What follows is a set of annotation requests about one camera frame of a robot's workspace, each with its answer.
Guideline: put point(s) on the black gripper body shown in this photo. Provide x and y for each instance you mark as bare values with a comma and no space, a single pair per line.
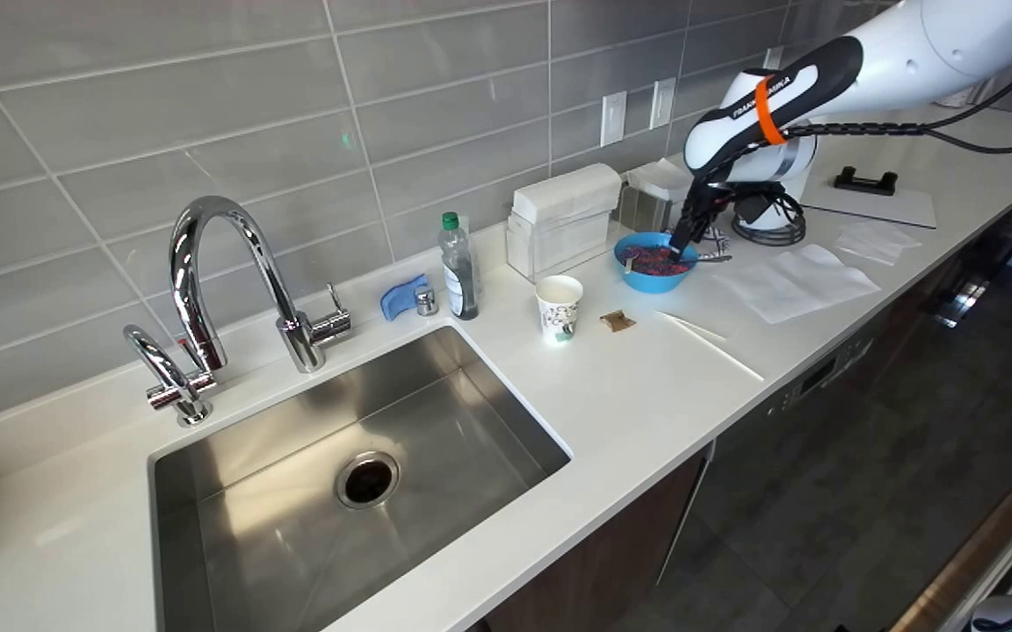
711,199

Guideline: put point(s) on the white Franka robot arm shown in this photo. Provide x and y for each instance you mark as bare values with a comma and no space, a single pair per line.
939,48

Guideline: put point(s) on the colourful bead contents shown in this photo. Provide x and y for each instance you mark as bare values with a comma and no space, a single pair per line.
650,264

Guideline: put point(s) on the blue bowl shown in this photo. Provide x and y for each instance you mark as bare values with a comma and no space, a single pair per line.
634,284

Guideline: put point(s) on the white paper coffee cup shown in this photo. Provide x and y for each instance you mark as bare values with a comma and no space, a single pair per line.
561,306

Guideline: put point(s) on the white napkin stack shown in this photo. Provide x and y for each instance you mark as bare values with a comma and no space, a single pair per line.
658,177

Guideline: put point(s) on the black paper towel holder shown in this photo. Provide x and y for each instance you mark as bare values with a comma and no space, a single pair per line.
781,240

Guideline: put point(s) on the short pale stir stick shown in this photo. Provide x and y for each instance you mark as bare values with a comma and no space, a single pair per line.
694,327

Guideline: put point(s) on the white paper sheet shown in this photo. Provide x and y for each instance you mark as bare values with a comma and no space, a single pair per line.
791,287

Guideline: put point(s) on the brown paper packet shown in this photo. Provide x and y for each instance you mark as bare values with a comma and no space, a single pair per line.
617,322

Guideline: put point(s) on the white box container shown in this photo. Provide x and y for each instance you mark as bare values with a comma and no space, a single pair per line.
561,216

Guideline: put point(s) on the white flat board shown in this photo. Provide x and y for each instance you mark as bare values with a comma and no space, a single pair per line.
878,210

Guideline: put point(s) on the clear soap bottle green cap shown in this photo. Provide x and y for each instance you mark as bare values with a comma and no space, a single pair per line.
457,277

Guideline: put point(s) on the blue sponge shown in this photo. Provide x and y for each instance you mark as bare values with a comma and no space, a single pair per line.
402,298

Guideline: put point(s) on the dark wood base cabinet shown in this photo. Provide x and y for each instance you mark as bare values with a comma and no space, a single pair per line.
598,573

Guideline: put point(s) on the tall chrome faucet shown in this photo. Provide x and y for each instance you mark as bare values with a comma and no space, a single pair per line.
208,211

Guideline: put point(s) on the stainless steel sink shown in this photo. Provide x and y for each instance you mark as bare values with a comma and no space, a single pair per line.
297,530

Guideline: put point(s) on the white wall outlet plate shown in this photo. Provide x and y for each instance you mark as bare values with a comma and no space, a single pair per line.
662,102
773,58
613,118

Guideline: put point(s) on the black bracket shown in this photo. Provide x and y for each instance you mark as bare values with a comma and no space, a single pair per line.
864,181

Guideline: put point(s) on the wooden frame piece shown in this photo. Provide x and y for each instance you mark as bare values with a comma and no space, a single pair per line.
974,551

